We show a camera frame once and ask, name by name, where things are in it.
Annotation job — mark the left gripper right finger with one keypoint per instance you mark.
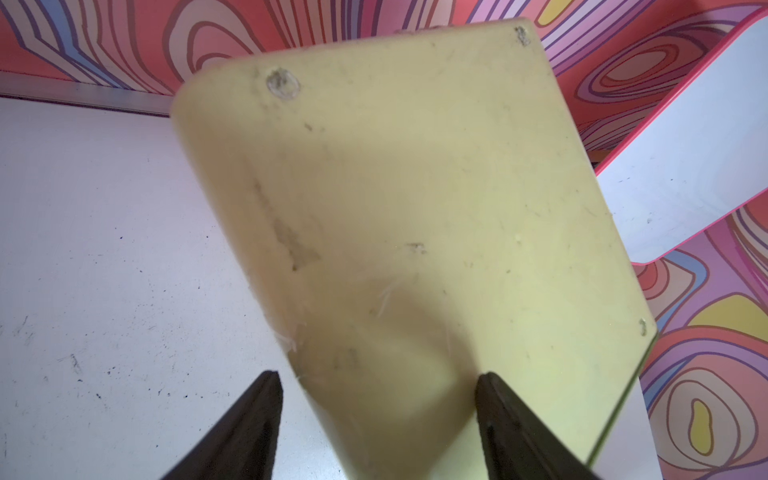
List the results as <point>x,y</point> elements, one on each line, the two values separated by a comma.
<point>516,444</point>

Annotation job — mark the yellow green drawer cabinet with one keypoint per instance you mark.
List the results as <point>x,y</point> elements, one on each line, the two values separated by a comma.
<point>412,211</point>

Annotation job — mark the pink framed whiteboard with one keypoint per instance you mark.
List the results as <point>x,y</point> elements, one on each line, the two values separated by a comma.
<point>700,155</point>

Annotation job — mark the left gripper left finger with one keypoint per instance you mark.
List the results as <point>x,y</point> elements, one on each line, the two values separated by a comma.
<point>243,443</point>

